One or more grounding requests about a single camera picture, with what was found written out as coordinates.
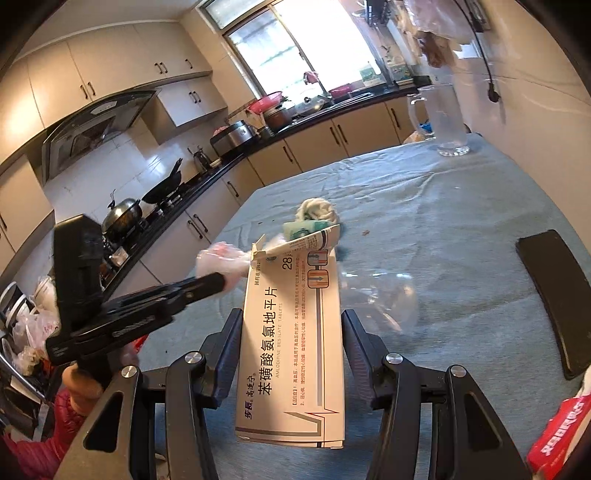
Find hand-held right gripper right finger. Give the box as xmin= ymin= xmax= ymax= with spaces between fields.
xmin=341 ymin=308 xmax=527 ymax=480

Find hanging plastic bags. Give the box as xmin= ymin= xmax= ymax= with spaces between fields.
xmin=406 ymin=0 xmax=467 ymax=65

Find black kitchen countertop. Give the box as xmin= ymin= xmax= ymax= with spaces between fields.
xmin=99 ymin=85 xmax=435 ymax=287

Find green tissue pack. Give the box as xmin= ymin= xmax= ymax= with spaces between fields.
xmin=283 ymin=219 xmax=333 ymax=241

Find white crumpled cloth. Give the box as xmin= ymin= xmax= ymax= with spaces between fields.
xmin=295 ymin=198 xmax=340 ymax=227

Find clear plastic wrapper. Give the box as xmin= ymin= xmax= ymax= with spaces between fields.
xmin=339 ymin=270 xmax=421 ymax=334

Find gas stove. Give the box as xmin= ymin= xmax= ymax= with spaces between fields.
xmin=102 ymin=185 xmax=195 ymax=278

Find white torn medicine carton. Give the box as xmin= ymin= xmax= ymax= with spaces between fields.
xmin=235 ymin=224 xmax=346 ymax=449

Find blue-grey tablecloth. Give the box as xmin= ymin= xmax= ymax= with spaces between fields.
xmin=134 ymin=131 xmax=591 ymax=480

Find clear glass pitcher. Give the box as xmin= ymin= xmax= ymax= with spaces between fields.
xmin=406 ymin=83 xmax=472 ymax=158

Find red plastic colander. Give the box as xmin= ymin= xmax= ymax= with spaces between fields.
xmin=247 ymin=91 xmax=283 ymax=116

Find black power cable with plug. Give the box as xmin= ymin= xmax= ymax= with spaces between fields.
xmin=455 ymin=0 xmax=504 ymax=102

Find steel pot with lid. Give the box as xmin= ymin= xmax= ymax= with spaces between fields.
xmin=100 ymin=194 xmax=143 ymax=232

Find pile of plastic bags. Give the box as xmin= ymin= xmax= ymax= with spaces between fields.
xmin=0 ymin=277 xmax=61 ymax=374

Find glass pot lid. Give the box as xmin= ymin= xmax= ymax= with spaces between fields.
xmin=295 ymin=95 xmax=326 ymax=116

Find person's left hand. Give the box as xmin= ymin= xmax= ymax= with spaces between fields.
xmin=62 ymin=364 xmax=105 ymax=416

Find steel rice cooker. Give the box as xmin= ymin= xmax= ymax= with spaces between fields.
xmin=210 ymin=121 xmax=257 ymax=158

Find beige base cabinets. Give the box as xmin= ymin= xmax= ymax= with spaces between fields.
xmin=106 ymin=99 xmax=416 ymax=287

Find black wok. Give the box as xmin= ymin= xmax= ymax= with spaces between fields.
xmin=141 ymin=157 xmax=185 ymax=204

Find thin plastic bag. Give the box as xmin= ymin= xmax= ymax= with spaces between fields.
xmin=196 ymin=242 xmax=259 ymax=291

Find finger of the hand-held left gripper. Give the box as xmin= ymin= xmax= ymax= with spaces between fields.
xmin=161 ymin=272 xmax=227 ymax=313

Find range hood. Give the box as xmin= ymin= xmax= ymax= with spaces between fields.
xmin=41 ymin=90 xmax=160 ymax=181

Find red white packet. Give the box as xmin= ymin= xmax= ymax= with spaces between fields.
xmin=526 ymin=396 xmax=591 ymax=480

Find black rectangular pad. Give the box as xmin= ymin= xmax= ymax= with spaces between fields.
xmin=515 ymin=229 xmax=591 ymax=381

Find beige wall cabinets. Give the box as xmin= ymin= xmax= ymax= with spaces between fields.
xmin=0 ymin=0 xmax=229 ymax=139

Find person's left forearm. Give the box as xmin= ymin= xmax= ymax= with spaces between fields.
xmin=0 ymin=385 xmax=90 ymax=480

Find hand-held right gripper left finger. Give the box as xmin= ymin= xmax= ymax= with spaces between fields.
xmin=53 ymin=307 xmax=245 ymax=480

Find dark cooking pot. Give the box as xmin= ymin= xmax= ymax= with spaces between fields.
xmin=263 ymin=108 xmax=291 ymax=130

